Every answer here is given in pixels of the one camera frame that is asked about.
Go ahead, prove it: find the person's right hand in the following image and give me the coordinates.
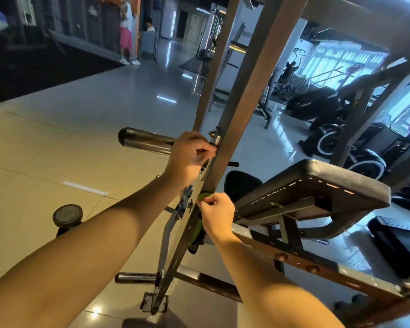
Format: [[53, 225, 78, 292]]
[[198, 192, 236, 245]]

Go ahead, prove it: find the black padded bench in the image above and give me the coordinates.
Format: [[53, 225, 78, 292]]
[[223, 159, 392, 240]]

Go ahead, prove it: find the black dumbbell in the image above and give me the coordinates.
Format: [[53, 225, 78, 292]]
[[52, 203, 84, 238]]

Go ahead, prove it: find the large bright window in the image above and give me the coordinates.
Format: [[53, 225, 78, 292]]
[[297, 41, 387, 89]]

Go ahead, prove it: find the grey steel gym machine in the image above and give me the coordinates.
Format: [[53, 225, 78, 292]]
[[115, 0, 410, 328]]

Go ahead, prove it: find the person's right forearm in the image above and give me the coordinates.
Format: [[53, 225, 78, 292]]
[[212, 232, 346, 328]]

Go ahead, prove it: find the person's left forearm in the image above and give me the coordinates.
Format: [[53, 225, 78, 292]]
[[0, 175, 182, 328]]

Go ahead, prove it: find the person's left hand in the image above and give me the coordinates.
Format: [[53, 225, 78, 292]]
[[163, 131, 218, 189]]

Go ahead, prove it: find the chrome weight storage peg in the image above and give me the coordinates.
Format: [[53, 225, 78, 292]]
[[115, 272, 161, 284]]

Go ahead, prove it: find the green cleaning cloth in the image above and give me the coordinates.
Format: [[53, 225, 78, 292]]
[[189, 191, 220, 256]]

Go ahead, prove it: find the black treadmill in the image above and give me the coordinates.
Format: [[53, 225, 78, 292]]
[[367, 215, 410, 279]]

